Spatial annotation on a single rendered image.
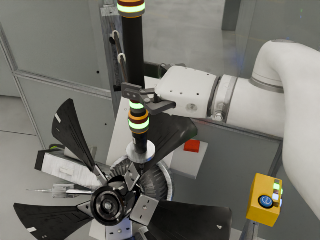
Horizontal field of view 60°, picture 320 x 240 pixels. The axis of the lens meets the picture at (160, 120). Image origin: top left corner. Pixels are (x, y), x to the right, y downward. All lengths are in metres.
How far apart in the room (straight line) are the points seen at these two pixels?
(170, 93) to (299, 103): 0.21
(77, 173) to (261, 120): 0.78
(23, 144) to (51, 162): 1.86
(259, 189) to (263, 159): 0.48
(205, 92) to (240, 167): 1.22
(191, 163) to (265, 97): 1.01
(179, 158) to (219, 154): 0.28
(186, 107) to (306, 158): 0.22
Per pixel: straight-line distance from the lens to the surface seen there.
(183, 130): 0.77
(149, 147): 0.68
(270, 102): 0.46
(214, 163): 1.70
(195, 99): 0.47
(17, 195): 2.62
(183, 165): 1.42
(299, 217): 1.95
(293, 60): 0.40
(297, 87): 0.38
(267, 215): 1.11
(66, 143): 1.02
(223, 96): 0.47
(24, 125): 3.22
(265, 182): 1.16
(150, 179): 0.98
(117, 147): 1.13
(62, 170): 1.13
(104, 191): 0.87
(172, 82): 0.50
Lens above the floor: 1.95
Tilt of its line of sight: 41 degrees down
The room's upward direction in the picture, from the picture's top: straight up
